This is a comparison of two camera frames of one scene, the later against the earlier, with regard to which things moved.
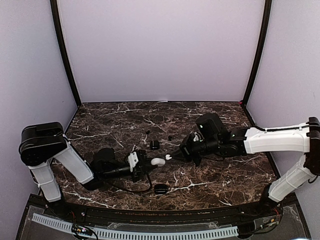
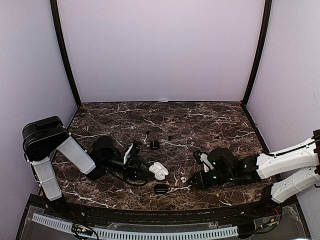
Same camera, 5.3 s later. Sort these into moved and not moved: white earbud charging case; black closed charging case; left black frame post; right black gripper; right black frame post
Moved: right black gripper; white earbud charging case
Not moved: right black frame post; left black frame post; black closed charging case
